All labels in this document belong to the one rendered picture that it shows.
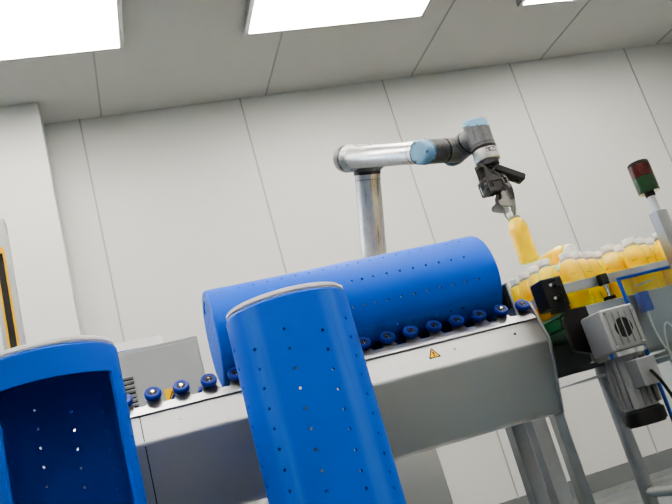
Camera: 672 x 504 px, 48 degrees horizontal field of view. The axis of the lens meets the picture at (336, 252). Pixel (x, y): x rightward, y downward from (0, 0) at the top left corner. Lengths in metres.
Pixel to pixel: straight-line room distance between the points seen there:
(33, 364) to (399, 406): 1.03
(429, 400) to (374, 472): 0.64
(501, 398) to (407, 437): 0.31
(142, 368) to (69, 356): 2.19
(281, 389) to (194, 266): 3.69
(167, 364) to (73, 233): 1.80
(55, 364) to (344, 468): 0.61
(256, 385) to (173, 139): 4.10
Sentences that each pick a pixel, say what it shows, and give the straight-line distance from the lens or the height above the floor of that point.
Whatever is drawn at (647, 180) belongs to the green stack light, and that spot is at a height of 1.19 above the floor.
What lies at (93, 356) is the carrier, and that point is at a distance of 1.63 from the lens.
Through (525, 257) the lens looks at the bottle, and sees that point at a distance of 2.64.
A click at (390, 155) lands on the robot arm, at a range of 2.88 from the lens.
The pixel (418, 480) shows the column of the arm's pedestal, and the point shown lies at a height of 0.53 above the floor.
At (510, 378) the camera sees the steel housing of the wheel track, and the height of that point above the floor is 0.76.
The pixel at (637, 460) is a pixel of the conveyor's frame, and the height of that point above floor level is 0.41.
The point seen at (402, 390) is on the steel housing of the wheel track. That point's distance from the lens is 2.18.
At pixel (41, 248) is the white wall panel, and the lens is 5.01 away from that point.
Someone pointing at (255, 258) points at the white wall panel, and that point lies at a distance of 5.31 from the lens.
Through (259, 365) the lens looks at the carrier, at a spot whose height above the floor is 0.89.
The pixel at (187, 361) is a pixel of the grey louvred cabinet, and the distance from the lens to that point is 3.79.
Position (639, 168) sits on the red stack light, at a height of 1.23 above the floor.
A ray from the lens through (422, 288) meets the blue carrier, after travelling 2.26.
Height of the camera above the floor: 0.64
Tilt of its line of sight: 15 degrees up
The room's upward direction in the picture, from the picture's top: 16 degrees counter-clockwise
